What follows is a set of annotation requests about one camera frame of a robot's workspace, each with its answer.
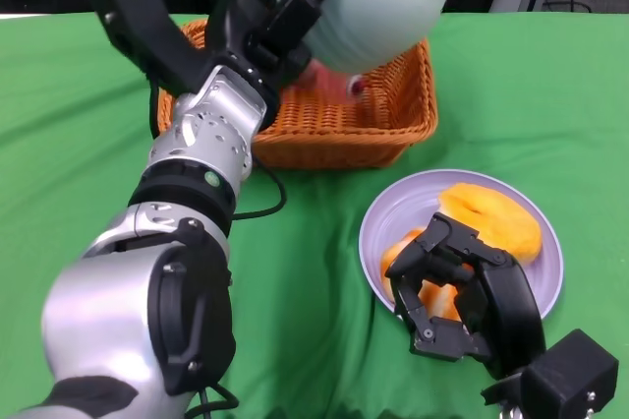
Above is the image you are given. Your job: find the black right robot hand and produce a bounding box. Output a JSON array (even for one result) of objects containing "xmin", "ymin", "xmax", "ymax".
[{"xmin": 384, "ymin": 211, "xmax": 546, "ymax": 381}]

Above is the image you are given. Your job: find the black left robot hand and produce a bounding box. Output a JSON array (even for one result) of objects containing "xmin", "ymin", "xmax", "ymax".
[{"xmin": 205, "ymin": 0, "xmax": 343, "ymax": 91}]

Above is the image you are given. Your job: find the long orange bread loaf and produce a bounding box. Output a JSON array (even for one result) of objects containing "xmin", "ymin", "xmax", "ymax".
[{"xmin": 436, "ymin": 182, "xmax": 544, "ymax": 266}]

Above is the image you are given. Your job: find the pink cake with cherry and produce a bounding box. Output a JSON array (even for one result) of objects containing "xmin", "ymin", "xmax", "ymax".
[{"xmin": 294, "ymin": 60, "xmax": 370, "ymax": 101}]

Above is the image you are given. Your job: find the round striped pumpkin bread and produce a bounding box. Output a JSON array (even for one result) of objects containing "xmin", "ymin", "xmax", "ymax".
[{"xmin": 380, "ymin": 226, "xmax": 476, "ymax": 323}]

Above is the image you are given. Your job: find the grey round bowl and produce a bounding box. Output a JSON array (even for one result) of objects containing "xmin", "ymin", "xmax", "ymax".
[{"xmin": 262, "ymin": 0, "xmax": 461, "ymax": 79}]

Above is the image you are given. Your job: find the orange wicker basket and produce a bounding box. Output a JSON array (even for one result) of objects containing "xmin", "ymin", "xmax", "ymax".
[{"xmin": 156, "ymin": 18, "xmax": 439, "ymax": 170}]

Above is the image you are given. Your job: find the lilac round plate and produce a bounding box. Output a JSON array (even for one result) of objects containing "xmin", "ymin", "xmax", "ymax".
[{"xmin": 358, "ymin": 169, "xmax": 565, "ymax": 327}]

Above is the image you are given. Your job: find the green tablecloth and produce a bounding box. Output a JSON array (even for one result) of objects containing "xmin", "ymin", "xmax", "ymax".
[{"xmin": 0, "ymin": 11, "xmax": 629, "ymax": 419}]

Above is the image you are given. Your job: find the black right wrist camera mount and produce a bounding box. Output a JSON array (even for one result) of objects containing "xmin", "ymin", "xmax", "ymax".
[{"xmin": 481, "ymin": 329, "xmax": 620, "ymax": 419}]

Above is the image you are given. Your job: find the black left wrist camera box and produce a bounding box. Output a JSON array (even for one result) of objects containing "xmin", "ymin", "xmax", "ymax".
[{"xmin": 90, "ymin": 0, "xmax": 212, "ymax": 94}]

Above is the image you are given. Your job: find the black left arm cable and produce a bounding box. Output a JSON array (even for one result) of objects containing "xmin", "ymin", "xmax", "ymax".
[{"xmin": 146, "ymin": 79, "xmax": 289, "ymax": 419}]

